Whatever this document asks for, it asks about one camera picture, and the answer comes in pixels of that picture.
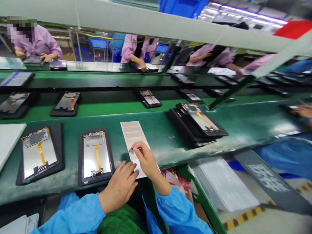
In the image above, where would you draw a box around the red flag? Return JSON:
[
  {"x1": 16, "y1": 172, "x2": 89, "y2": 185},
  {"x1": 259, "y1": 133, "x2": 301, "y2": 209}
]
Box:
[{"x1": 272, "y1": 19, "x2": 312, "y2": 41}]

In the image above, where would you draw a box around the black tray with dark screen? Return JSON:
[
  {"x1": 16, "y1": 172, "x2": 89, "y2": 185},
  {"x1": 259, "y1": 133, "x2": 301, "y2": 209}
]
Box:
[
  {"x1": 49, "y1": 59, "x2": 68, "y2": 72},
  {"x1": 0, "y1": 71, "x2": 36, "y2": 89},
  {"x1": 23, "y1": 54, "x2": 46, "y2": 67},
  {"x1": 170, "y1": 73, "x2": 196, "y2": 87}
]

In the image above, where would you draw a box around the person's right hand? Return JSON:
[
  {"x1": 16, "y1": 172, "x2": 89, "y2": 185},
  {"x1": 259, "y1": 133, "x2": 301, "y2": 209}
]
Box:
[{"x1": 131, "y1": 141, "x2": 173, "y2": 198}]

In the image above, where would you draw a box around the phone display in black tray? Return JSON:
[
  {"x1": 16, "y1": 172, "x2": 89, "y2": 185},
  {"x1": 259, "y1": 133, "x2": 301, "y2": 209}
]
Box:
[
  {"x1": 0, "y1": 91, "x2": 39, "y2": 120},
  {"x1": 76, "y1": 128, "x2": 116, "y2": 187},
  {"x1": 179, "y1": 88, "x2": 205, "y2": 105},
  {"x1": 133, "y1": 89, "x2": 163, "y2": 109},
  {"x1": 14, "y1": 122, "x2": 66, "y2": 186},
  {"x1": 49, "y1": 91, "x2": 82, "y2": 118}
]

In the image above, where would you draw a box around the stack of white sheets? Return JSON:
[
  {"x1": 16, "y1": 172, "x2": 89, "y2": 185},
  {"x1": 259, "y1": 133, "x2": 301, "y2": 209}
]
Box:
[{"x1": 190, "y1": 155, "x2": 261, "y2": 214}]

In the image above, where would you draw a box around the grey panel with white print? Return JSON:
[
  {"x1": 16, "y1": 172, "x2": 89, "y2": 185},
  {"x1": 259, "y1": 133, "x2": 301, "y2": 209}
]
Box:
[{"x1": 233, "y1": 145, "x2": 312, "y2": 219}]

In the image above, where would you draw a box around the stack of white trays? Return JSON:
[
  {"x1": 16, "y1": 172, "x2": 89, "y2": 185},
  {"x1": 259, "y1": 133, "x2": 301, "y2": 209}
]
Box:
[{"x1": 0, "y1": 213, "x2": 40, "y2": 234}]

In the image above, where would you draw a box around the stack of black display trays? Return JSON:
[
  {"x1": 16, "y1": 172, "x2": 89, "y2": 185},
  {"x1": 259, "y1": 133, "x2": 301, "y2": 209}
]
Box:
[{"x1": 167, "y1": 101, "x2": 229, "y2": 149}]

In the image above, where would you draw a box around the green metal post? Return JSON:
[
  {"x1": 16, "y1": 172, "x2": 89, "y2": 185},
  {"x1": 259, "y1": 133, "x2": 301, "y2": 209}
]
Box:
[{"x1": 207, "y1": 74, "x2": 258, "y2": 111}]

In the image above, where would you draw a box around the row of black display trays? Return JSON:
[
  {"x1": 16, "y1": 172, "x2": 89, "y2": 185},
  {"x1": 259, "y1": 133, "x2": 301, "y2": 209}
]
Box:
[{"x1": 214, "y1": 69, "x2": 312, "y2": 100}]

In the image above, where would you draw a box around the grey overhead shelf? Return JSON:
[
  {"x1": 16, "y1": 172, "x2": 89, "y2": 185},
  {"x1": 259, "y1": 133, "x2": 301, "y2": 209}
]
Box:
[{"x1": 0, "y1": 0, "x2": 312, "y2": 88}]

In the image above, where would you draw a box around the person's left hand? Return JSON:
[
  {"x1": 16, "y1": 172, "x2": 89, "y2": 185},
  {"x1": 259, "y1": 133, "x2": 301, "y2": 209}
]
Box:
[{"x1": 97, "y1": 160, "x2": 141, "y2": 215}]

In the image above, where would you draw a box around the white flat tray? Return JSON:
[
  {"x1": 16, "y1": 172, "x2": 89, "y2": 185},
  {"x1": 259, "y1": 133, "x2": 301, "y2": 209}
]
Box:
[{"x1": 0, "y1": 123, "x2": 29, "y2": 182}]

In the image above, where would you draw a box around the green bin with red packets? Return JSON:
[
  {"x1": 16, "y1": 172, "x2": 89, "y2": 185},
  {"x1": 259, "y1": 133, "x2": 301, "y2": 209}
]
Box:
[{"x1": 160, "y1": 162, "x2": 230, "y2": 234}]

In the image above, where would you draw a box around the blue plastic crate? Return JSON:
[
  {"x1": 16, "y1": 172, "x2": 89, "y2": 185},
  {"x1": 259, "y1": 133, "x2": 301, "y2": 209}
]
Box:
[{"x1": 158, "y1": 0, "x2": 212, "y2": 20}]

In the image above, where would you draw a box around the green conveyor belt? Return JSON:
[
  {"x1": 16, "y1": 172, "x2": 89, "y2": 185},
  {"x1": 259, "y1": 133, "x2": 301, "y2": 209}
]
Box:
[{"x1": 0, "y1": 58, "x2": 312, "y2": 123}]

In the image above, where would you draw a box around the white sticker backing sheet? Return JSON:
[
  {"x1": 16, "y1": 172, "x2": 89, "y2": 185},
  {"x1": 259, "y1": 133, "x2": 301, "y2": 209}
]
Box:
[{"x1": 120, "y1": 120, "x2": 162, "y2": 180}]

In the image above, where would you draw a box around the person's body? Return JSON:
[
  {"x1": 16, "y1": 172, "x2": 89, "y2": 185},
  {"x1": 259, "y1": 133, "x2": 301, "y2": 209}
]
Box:
[{"x1": 95, "y1": 202, "x2": 151, "y2": 234}]

